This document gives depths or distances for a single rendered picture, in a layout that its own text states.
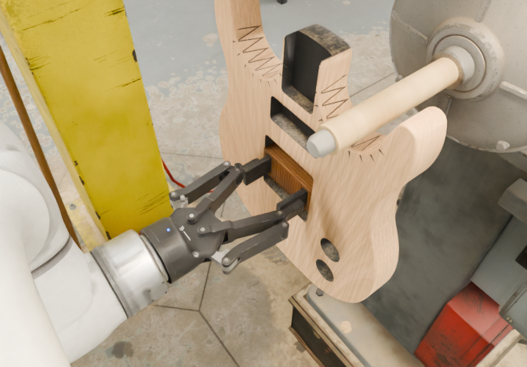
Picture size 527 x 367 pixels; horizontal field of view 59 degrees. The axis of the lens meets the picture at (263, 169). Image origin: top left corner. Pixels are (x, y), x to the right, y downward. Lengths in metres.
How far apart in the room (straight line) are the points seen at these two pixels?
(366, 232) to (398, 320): 0.81
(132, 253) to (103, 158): 1.01
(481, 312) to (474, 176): 0.36
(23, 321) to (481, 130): 0.52
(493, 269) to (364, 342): 0.49
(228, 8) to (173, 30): 2.43
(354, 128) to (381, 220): 0.15
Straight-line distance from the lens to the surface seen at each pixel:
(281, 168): 0.64
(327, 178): 0.56
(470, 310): 1.13
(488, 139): 0.63
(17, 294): 0.35
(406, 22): 0.63
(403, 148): 0.45
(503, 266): 1.02
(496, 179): 0.86
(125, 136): 1.52
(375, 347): 1.39
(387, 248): 0.59
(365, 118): 0.46
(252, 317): 1.71
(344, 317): 1.41
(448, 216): 0.98
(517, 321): 0.76
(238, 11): 0.60
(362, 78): 2.63
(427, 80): 0.52
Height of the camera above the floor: 1.57
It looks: 49 degrees down
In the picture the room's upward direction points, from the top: straight up
